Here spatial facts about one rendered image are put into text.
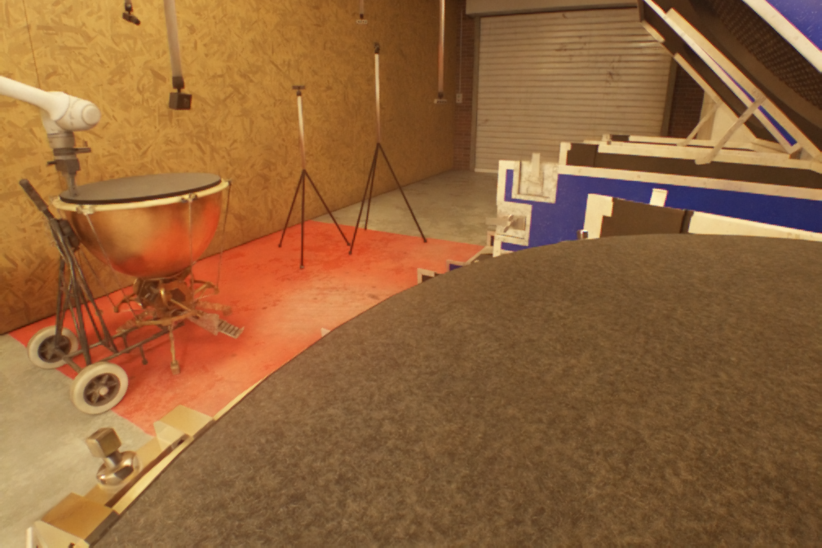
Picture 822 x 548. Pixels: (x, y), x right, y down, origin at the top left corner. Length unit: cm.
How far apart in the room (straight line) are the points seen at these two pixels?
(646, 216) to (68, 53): 289
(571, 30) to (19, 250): 699
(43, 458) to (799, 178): 297
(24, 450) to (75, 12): 223
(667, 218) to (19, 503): 188
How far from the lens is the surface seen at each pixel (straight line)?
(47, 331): 237
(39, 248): 294
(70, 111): 180
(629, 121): 713
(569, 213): 120
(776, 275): 43
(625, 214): 76
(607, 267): 36
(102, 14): 313
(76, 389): 192
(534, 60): 729
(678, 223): 74
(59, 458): 189
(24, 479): 188
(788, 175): 209
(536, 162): 120
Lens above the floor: 110
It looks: 18 degrees down
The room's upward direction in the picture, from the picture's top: straight up
